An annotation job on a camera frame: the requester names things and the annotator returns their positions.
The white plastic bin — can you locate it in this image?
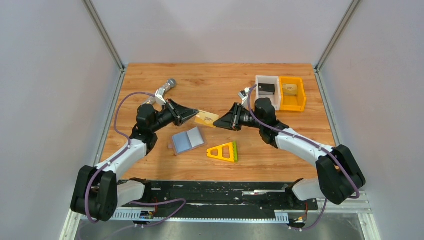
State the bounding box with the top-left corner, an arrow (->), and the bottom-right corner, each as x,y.
255,75 -> 283,111

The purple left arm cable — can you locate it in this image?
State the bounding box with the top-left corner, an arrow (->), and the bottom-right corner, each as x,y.
83,92 -> 187,228

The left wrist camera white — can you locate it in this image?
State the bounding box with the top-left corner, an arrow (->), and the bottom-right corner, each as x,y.
154,88 -> 168,106

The right aluminium frame post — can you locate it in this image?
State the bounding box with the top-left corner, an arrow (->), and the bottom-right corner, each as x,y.
315,0 -> 362,73

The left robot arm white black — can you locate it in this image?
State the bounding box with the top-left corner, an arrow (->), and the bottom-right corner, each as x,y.
70,99 -> 199,223

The yellow triangular toy block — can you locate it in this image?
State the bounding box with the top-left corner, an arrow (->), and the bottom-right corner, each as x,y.
206,142 -> 235,163

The green toy brick strip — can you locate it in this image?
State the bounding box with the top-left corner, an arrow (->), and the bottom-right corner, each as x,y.
232,141 -> 239,163

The aluminium frame post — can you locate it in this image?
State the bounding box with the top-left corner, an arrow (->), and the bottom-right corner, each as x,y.
82,0 -> 126,72
315,0 -> 362,73

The black card in white bin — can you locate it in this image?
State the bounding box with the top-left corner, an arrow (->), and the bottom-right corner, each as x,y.
258,83 -> 276,95

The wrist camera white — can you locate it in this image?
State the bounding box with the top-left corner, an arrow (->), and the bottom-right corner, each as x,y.
154,88 -> 168,106
238,87 -> 251,108

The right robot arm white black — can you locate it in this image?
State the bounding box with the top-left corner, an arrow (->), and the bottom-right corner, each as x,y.
213,98 -> 366,205

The yellow plastic bin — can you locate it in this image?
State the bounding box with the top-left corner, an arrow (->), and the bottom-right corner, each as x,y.
279,76 -> 307,112

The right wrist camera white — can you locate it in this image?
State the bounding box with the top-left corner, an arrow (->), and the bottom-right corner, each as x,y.
238,87 -> 251,108

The silver glitter microphone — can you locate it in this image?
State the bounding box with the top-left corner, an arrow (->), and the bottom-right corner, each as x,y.
143,78 -> 177,105

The left aluminium frame post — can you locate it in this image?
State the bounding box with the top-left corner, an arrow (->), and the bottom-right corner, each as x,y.
82,0 -> 126,72

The white slotted cable duct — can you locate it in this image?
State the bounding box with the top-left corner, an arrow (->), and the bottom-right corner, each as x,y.
109,210 -> 290,223

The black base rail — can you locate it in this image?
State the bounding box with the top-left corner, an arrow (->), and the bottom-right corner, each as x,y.
140,180 -> 318,219

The pink leather card holder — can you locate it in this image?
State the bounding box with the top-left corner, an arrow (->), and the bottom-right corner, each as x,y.
168,126 -> 207,156

